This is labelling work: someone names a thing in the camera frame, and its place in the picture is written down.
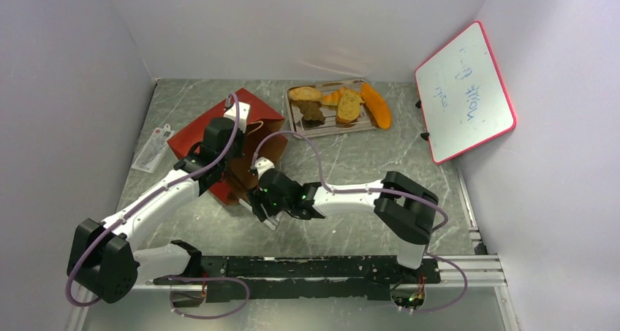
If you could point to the clear plastic package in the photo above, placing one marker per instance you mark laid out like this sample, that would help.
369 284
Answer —
150 155

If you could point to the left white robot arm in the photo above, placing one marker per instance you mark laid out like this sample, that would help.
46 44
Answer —
104 262

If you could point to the speckled fake toast slice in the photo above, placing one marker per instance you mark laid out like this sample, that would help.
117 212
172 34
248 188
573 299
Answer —
349 106

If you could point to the red framed whiteboard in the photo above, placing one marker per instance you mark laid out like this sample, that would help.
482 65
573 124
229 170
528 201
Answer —
462 95

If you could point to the aluminium rail frame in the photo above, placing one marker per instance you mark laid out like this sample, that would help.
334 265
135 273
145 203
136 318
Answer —
479 270

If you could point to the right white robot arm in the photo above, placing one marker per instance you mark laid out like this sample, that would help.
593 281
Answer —
404 206

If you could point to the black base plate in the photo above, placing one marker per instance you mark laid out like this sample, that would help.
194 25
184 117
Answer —
375 277

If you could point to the tan fake bread roll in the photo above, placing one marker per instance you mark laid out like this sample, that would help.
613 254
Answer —
305 94

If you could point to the metal baking tray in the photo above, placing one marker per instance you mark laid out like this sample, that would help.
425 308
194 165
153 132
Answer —
330 126

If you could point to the orange fake bread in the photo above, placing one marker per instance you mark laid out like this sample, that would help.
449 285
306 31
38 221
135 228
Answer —
377 106

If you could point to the brown fake bear cookie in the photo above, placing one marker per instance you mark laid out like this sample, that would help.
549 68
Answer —
310 111

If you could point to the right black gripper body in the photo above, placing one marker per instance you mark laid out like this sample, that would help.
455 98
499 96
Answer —
259 202

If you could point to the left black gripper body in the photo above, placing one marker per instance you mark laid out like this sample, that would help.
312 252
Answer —
237 152

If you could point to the yellow fake bread slice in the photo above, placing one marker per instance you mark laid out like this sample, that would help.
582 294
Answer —
333 99

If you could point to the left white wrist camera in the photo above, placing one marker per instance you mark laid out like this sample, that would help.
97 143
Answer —
240 114

